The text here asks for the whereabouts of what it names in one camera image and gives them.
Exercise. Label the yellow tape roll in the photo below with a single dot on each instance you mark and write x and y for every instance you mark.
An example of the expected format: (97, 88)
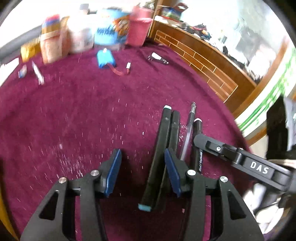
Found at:
(30, 49)

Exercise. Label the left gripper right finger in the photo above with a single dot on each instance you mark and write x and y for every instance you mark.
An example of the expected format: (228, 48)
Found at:
(212, 204)

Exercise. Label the white label jar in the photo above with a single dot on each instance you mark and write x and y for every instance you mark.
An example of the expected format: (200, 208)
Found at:
(80, 33)

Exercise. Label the wooden brick pattern cabinet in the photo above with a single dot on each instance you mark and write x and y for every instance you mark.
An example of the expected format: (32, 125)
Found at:
(225, 78)

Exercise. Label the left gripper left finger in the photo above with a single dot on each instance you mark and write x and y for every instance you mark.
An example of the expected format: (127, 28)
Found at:
(54, 218)

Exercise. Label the blue cartoon snack jar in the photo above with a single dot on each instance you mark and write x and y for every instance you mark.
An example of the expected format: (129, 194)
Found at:
(111, 27)

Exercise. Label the maroon velvet tablecloth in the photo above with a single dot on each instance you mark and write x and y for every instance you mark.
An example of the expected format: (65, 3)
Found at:
(69, 125)

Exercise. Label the yellow taped white tray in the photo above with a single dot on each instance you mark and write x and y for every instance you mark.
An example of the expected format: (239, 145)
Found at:
(7, 231)

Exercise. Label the black leather sofa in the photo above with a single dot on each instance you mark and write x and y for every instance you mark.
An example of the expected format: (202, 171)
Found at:
(13, 48)

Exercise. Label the pink knitted thermos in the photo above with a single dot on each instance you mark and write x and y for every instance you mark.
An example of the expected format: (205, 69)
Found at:
(139, 23)

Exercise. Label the white gloved right hand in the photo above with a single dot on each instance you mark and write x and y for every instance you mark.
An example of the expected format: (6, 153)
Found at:
(272, 212)

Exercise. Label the colourful carton box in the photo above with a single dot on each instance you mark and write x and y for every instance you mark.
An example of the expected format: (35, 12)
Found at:
(173, 12)

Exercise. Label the orange label plastic jar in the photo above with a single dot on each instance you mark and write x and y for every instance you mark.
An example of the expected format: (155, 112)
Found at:
(54, 46)

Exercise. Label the small blue white cap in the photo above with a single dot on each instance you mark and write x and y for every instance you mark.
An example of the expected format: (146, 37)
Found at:
(22, 72)

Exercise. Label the red lid jar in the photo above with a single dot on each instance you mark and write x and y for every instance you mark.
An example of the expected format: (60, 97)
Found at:
(51, 24)

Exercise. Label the thick black marker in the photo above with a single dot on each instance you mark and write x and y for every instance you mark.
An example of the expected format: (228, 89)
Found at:
(169, 142)

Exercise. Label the blue battery pack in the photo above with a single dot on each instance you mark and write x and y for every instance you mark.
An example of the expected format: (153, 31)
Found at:
(105, 58)

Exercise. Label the white papers stack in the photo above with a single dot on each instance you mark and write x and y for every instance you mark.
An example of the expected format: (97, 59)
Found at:
(7, 69)

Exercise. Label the black marker white tip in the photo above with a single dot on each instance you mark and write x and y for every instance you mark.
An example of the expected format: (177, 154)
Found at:
(150, 196)

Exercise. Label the thin translucent gel pen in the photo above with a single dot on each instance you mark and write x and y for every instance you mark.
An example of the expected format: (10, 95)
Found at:
(189, 128)

